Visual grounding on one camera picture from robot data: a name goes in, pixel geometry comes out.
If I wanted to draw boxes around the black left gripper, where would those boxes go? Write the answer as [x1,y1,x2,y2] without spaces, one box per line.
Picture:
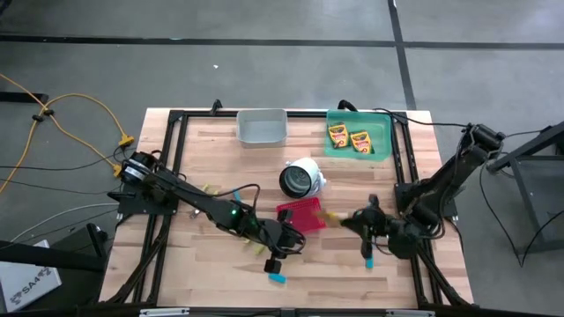
[253,209,305,275]

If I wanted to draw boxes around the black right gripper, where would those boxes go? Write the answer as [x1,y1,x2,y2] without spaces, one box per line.
[341,195,418,261]

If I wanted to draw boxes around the green-handled pliers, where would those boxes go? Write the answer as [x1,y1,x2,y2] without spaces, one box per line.
[241,240,268,257]
[189,183,219,220]

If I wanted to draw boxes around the red plastic basket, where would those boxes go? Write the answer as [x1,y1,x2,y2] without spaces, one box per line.
[275,196,328,235]

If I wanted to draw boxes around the white cup dark inside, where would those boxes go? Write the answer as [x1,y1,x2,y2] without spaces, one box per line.
[278,157,328,199]

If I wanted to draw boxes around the green plastic tray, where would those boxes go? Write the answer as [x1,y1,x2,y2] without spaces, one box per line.
[324,110,393,162]

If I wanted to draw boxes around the grey plastic bin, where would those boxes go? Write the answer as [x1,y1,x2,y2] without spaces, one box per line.
[235,108,288,149]

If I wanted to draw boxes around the black metal stand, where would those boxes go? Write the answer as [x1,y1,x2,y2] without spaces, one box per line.
[486,121,564,256]

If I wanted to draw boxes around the black furniture piece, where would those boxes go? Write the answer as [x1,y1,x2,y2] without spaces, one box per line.
[0,222,111,274]

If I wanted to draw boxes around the white box with logo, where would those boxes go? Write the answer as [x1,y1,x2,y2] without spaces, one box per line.
[0,240,63,313]

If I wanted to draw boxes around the black floor bar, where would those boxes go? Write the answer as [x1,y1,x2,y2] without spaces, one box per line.
[0,91,49,105]

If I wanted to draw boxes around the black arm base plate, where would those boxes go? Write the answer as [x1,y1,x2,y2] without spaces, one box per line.
[117,191,180,217]
[394,181,459,221]

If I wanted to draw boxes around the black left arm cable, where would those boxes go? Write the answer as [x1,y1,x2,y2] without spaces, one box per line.
[211,183,262,217]

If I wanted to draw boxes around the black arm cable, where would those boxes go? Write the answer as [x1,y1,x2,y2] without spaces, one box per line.
[372,107,471,129]
[211,183,262,217]

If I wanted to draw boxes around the silver metal bracket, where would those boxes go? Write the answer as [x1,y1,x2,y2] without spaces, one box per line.
[386,309,436,317]
[139,307,190,317]

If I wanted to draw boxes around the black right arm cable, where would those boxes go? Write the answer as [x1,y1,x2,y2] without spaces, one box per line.
[372,107,471,129]

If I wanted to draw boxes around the black aluminium table frame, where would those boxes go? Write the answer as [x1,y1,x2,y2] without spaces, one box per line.
[105,107,471,309]

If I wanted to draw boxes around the yellow extension cord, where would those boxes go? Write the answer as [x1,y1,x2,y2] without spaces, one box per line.
[0,73,136,195]

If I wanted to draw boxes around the white floor cable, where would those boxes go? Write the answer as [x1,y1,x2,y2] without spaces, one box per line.
[11,202,120,243]

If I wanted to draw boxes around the black floor cable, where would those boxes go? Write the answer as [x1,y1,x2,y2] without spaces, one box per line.
[0,151,122,173]

